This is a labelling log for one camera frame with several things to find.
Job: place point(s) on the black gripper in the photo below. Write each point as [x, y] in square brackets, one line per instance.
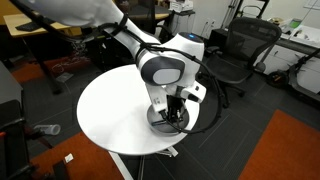
[175, 105]

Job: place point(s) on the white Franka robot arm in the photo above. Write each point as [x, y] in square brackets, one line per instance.
[166, 68]

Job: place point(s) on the silver metal bowl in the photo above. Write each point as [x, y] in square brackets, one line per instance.
[156, 130]

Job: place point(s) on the white table base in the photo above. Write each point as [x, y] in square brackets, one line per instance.
[119, 164]

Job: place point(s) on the black padded office chair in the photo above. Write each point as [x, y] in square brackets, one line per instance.
[164, 28]

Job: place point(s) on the black computer tower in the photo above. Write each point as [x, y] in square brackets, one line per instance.
[218, 37]

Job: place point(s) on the white small cabinet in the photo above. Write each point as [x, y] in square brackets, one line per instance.
[183, 23]

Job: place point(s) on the black mesh office chair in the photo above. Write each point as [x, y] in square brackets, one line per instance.
[246, 43]

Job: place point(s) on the black electric scooter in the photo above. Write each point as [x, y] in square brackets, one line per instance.
[278, 78]

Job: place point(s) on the white printer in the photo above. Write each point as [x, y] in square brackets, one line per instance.
[181, 5]

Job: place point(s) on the small white card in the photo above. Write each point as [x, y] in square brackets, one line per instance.
[69, 158]

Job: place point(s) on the black tripod stand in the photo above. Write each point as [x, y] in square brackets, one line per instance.
[232, 11]

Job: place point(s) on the clear plastic bottle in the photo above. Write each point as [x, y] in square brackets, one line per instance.
[50, 129]

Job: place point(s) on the green container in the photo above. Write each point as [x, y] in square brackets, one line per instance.
[295, 23]

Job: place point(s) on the white side desk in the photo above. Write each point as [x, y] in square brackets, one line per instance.
[305, 35]

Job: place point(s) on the black cabinet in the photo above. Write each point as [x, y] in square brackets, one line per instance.
[10, 133]

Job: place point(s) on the black keyboard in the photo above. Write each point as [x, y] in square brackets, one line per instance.
[28, 26]

